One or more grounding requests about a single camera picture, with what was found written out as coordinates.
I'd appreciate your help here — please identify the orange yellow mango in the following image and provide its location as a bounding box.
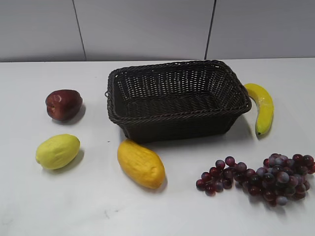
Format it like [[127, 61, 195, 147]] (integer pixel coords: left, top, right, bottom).
[[117, 140, 166, 189]]

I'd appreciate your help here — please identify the black woven basket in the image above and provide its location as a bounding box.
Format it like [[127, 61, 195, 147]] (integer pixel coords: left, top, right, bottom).
[[106, 60, 252, 143]]

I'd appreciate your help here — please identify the purple grape bunch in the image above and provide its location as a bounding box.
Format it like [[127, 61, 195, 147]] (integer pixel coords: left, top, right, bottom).
[[195, 153, 315, 206]]

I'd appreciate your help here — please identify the yellow banana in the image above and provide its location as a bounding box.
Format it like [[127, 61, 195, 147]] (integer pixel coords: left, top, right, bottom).
[[245, 83, 274, 136]]

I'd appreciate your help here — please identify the yellow lemon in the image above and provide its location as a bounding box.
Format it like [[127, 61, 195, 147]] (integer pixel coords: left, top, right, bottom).
[[35, 134, 80, 170]]

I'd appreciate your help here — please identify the dark red apple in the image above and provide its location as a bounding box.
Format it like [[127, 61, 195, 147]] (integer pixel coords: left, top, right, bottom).
[[45, 89, 83, 121]]

